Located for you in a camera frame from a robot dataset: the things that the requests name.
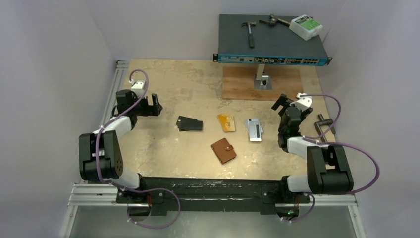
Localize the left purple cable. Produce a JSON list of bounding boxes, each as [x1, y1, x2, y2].
[[94, 69, 182, 231]]

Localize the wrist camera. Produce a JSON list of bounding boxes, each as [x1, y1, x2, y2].
[[290, 93, 313, 112], [129, 80, 147, 98]]

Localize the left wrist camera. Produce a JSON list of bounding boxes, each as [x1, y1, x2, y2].
[[129, 80, 147, 98]]

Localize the aluminium frame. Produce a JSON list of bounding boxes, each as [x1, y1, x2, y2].
[[60, 59, 367, 238]]

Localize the brown leather card holder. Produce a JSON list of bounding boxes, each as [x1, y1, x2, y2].
[[211, 138, 237, 164]]

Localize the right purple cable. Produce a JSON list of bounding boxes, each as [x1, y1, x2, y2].
[[280, 94, 380, 224]]

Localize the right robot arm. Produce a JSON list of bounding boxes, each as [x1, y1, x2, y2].
[[271, 93, 354, 202]]

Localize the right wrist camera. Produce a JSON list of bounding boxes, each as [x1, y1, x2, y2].
[[290, 93, 313, 112]]

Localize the silver metal stand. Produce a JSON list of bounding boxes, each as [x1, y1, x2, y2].
[[254, 64, 272, 90]]

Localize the silver white cards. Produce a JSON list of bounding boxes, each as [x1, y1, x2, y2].
[[245, 119, 263, 142]]

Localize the white green box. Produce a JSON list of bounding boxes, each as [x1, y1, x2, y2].
[[289, 14, 323, 41]]

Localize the blue network switch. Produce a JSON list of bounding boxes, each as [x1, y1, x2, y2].
[[212, 14, 332, 66]]

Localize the brown wooden board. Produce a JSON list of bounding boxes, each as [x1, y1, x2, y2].
[[222, 66, 303, 101]]

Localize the black metal tool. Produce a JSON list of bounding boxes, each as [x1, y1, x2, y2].
[[259, 14, 291, 27]]

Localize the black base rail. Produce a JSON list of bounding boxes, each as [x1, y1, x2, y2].
[[116, 177, 310, 217]]

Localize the black cards stack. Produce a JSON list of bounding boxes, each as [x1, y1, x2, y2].
[[176, 116, 203, 131]]

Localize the grey metal clamp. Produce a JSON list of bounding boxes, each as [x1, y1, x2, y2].
[[314, 114, 333, 142]]

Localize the hammer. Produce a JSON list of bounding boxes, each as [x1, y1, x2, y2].
[[241, 22, 256, 49]]

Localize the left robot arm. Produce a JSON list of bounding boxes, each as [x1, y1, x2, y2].
[[78, 89, 163, 203]]

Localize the purple cable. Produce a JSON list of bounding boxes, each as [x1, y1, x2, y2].
[[94, 69, 182, 231], [280, 94, 380, 224]]

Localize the orange card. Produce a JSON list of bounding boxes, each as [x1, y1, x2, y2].
[[217, 113, 236, 132]]

